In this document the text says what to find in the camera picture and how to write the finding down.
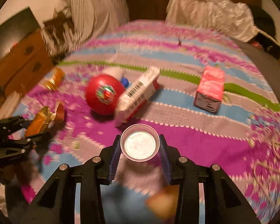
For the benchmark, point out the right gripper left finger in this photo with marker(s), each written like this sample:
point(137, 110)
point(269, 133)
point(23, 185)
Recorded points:
point(55, 202)

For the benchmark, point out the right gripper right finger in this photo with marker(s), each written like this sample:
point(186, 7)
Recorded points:
point(224, 202)

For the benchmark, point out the golden wrapper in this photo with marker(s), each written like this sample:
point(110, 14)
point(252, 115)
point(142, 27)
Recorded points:
point(45, 118)

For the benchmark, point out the clear plastic cup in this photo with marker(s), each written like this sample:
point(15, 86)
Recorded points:
point(140, 143)

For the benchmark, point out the red white medicine box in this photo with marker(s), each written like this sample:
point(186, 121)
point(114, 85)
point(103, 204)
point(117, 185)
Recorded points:
point(136, 95)

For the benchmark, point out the wooden drawer chest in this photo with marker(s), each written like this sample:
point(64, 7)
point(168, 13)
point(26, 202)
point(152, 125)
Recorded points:
point(25, 65)

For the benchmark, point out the pink small box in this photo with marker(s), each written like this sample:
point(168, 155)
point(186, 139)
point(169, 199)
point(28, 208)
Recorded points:
point(209, 94)

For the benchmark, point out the red round ball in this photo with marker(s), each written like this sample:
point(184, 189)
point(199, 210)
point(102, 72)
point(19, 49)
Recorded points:
point(102, 94)

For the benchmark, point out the colourful striped bed blanket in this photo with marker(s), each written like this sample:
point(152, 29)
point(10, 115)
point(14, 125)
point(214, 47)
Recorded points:
point(243, 137)

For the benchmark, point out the dark grey bed sheet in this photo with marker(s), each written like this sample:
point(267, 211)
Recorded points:
point(267, 64)

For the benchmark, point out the white blue bottle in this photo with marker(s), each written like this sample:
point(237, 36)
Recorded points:
point(118, 73)

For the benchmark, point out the striped grey cloth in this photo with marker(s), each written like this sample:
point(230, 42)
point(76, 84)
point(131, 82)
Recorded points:
point(76, 21)

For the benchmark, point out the silver satin pillow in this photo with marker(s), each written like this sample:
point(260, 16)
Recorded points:
point(233, 19)

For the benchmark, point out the black clothing pile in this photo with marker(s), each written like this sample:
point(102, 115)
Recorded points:
point(265, 23)

